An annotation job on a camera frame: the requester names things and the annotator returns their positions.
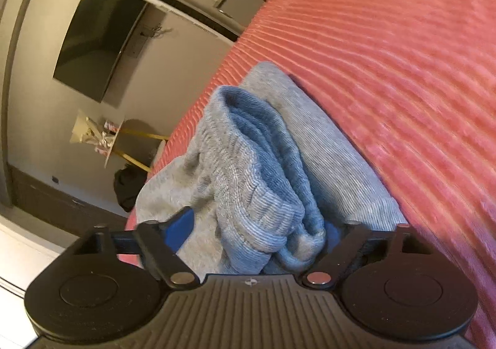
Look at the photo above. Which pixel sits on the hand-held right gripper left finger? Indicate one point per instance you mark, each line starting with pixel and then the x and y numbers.
pixel 180 225

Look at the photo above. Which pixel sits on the pink ribbed blanket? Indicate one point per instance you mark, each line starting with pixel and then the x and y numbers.
pixel 387 81

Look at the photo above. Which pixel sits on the white tower fan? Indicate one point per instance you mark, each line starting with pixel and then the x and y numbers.
pixel 186 15

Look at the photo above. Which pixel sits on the wall outlet strip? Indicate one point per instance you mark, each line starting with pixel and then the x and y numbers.
pixel 137 43

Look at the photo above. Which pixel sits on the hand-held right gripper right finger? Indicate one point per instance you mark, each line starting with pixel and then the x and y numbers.
pixel 334 234

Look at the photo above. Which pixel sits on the grey pants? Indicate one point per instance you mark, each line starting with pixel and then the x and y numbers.
pixel 248 178

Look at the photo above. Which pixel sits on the black bag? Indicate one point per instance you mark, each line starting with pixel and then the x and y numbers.
pixel 128 186

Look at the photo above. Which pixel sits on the yellow side table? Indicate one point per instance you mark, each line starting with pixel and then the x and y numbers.
pixel 131 139

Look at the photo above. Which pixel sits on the black wall television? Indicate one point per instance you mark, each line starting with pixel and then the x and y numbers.
pixel 97 35

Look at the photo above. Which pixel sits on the wrapped flower bouquet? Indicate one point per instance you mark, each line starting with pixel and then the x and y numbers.
pixel 87 132

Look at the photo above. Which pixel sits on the dark wooden door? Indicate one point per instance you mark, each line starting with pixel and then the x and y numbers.
pixel 58 198

